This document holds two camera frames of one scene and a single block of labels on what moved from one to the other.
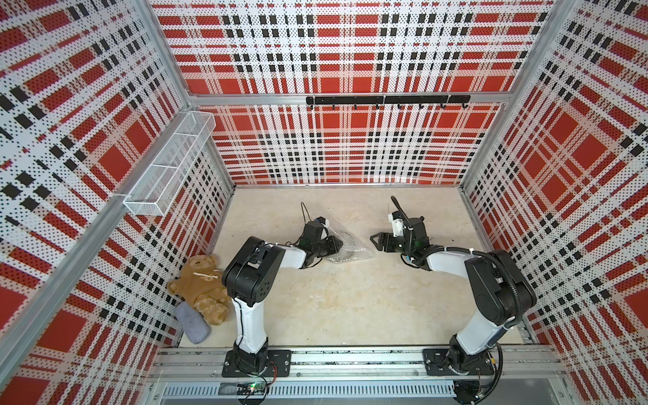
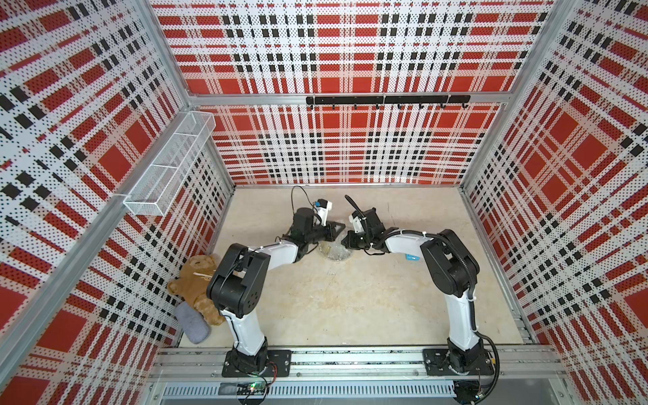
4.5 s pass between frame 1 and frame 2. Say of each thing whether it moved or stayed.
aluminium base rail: stayed
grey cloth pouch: stayed
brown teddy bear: stayed
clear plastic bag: moved
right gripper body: moved
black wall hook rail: stayed
